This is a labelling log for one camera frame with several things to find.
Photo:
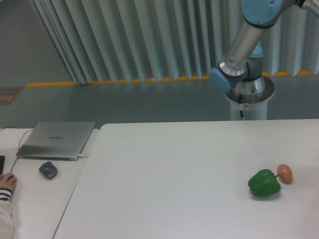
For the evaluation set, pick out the brown egg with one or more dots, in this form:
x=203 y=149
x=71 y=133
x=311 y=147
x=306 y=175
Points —
x=285 y=174

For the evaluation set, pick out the white folding partition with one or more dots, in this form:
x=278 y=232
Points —
x=139 y=40

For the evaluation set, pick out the white usb plug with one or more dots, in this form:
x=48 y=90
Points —
x=83 y=156

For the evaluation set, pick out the person's hand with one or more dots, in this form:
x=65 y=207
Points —
x=8 y=181

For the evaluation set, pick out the white striped sleeve forearm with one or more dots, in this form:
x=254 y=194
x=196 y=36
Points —
x=6 y=222

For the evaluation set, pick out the silver laptop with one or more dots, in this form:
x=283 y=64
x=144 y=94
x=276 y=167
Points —
x=58 y=140

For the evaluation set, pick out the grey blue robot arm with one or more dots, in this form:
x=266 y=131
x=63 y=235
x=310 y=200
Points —
x=258 y=15

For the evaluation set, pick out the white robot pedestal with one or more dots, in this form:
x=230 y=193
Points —
x=249 y=99

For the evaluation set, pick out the black phone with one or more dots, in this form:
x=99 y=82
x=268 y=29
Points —
x=2 y=162

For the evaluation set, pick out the green bell pepper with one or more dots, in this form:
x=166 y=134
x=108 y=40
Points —
x=264 y=183

